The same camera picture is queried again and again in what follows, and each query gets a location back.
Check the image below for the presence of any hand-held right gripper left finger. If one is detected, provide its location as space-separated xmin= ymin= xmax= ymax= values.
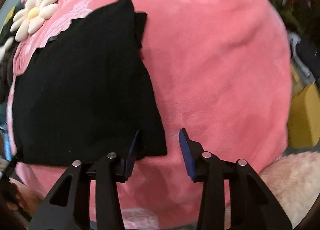
xmin=29 ymin=130 xmax=142 ymax=230

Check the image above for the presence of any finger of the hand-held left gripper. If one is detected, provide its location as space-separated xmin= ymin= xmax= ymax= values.
xmin=0 ymin=154 xmax=20 ymax=195

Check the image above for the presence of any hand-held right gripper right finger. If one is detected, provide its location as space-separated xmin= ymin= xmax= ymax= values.
xmin=179 ymin=128 xmax=292 ymax=230

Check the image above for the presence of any black long-sleeved dress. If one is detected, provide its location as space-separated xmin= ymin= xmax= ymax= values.
xmin=12 ymin=0 xmax=167 ymax=167

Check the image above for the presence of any pink plush blanket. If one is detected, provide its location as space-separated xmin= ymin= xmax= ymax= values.
xmin=6 ymin=0 xmax=293 ymax=229

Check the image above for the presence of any dark brown down jacket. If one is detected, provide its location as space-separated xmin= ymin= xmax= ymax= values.
xmin=0 ymin=51 xmax=16 ymax=103

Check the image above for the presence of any fluffy beige rug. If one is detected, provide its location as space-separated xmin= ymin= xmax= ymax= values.
xmin=225 ymin=151 xmax=320 ymax=230

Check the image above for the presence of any yellow box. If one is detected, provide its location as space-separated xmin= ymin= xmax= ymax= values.
xmin=287 ymin=83 xmax=320 ymax=148

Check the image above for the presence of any yellow cloth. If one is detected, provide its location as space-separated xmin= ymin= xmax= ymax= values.
xmin=4 ymin=7 xmax=16 ymax=29

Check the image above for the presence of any large white flower cushion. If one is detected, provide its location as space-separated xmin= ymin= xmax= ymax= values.
xmin=10 ymin=0 xmax=59 ymax=43

